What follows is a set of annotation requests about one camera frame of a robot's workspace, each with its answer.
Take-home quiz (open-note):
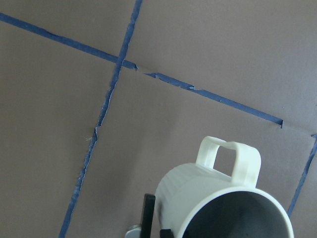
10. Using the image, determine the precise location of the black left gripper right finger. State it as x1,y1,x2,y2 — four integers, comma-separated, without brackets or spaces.
159,229,172,238

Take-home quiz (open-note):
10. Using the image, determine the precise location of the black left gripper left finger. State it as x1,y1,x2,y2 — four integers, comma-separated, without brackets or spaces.
141,193,156,238

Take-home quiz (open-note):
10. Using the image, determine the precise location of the white ribbed HOME mug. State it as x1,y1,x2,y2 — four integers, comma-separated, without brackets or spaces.
155,136,294,238

